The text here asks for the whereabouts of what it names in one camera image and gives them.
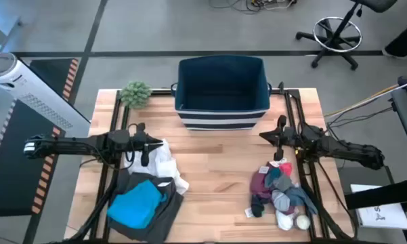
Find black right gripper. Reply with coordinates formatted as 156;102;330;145
259;115;302;162

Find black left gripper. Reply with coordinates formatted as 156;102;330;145
130;122;164;167

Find white shirt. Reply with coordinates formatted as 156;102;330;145
123;138;190;196

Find pink sock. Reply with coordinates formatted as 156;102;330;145
279;161;294;177

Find teal sock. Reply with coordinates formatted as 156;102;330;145
264;167;282;189

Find maroon garment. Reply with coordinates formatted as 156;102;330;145
249;169;275;201

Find bright blue t-shirt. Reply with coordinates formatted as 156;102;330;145
106;179;169;230

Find light grey sock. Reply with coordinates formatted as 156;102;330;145
270;189;291;213

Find slate blue garment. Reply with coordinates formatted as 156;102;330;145
286;186;318;216

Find dark grey trousers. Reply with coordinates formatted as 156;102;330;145
107;169;185;244

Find black sock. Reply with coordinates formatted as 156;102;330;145
250;195;265;218

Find white sock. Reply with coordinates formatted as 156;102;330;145
275;209;295;232

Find green artificial succulent plant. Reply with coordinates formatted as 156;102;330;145
119;80;153;110

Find navy white striped fabric basket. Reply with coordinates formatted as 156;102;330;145
170;55;272;131

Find white sock ball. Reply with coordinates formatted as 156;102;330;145
293;213;312;231

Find small black hazard-striped floor mat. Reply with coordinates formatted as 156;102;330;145
26;58;80;102

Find white tower air purifier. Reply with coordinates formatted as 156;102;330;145
0;52;91;138

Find black bar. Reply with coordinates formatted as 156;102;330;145
344;178;407;211

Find white paper sheet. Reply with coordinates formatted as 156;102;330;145
350;184;407;230

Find large black hazard-striped floor mat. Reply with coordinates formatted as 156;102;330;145
0;100;66;218

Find person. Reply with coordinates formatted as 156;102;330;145
381;15;407;60

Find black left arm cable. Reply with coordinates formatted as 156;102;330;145
125;122;140;163

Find black aluminium table frame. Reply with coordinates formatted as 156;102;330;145
49;81;360;244

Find yellow cable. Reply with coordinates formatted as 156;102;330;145
324;76;407;118

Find black stool with chrome ring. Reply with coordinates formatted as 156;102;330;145
295;0;399;71

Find floor cable bundle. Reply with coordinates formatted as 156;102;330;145
208;0;297;15

